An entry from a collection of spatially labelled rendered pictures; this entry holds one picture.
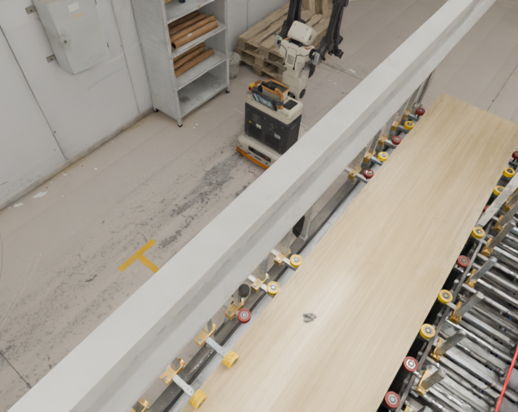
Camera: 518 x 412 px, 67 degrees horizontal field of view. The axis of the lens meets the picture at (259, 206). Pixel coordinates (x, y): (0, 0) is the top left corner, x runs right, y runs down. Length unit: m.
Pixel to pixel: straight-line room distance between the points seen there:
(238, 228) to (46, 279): 3.18
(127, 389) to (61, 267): 3.14
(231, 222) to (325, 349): 1.66
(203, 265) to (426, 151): 2.95
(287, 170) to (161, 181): 3.38
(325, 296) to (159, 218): 2.01
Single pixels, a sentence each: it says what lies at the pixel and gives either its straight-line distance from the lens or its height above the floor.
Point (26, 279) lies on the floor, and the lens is 3.94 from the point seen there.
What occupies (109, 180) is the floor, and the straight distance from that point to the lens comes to 4.36.
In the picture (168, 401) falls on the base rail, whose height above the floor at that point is 0.70.
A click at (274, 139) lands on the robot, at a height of 0.45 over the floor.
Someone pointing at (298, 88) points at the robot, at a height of 0.82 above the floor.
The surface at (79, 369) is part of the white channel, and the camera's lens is 0.71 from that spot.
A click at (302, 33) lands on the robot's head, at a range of 3.78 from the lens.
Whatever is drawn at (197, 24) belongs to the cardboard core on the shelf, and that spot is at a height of 0.97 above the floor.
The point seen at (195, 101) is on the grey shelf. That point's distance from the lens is 4.92.
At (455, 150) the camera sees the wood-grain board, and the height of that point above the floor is 0.90.
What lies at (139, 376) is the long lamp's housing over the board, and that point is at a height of 2.37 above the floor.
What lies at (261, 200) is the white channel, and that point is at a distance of 0.82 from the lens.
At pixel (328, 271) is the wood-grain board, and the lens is 2.56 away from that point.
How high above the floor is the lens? 3.10
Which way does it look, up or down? 52 degrees down
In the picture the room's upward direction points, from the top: 4 degrees clockwise
